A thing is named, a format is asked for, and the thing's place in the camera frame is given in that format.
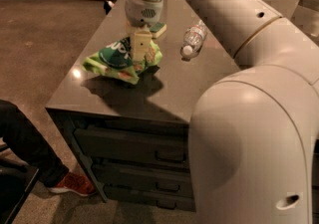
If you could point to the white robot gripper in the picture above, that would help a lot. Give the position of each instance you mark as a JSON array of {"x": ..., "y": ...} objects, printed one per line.
[{"x": 142, "y": 10}]

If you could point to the green rice chip bag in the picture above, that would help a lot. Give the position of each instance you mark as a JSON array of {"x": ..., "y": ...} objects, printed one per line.
[{"x": 114, "y": 61}]

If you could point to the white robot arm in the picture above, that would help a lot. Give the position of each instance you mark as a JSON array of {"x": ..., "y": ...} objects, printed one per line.
[{"x": 251, "y": 135}]

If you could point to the green and yellow sponge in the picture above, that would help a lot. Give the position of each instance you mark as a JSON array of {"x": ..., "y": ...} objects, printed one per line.
[{"x": 157, "y": 29}]

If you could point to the dark object at table corner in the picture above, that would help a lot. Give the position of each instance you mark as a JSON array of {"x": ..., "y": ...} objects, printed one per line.
[{"x": 108, "y": 6}]

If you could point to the clear plastic water bottle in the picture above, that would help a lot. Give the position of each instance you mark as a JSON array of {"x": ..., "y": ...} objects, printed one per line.
[{"x": 193, "y": 40}]

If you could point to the grey drawer cabinet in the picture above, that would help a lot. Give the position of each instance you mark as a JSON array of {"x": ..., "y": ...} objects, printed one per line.
[{"x": 131, "y": 159}]

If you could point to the red sneaker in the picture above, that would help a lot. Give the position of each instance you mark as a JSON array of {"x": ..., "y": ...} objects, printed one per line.
[{"x": 75, "y": 183}]

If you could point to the person's black trouser leg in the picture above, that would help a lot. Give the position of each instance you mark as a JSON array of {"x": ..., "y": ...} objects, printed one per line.
[{"x": 28, "y": 144}]

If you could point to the black chair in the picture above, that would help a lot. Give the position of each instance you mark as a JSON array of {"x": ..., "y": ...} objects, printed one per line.
[{"x": 16, "y": 182}]

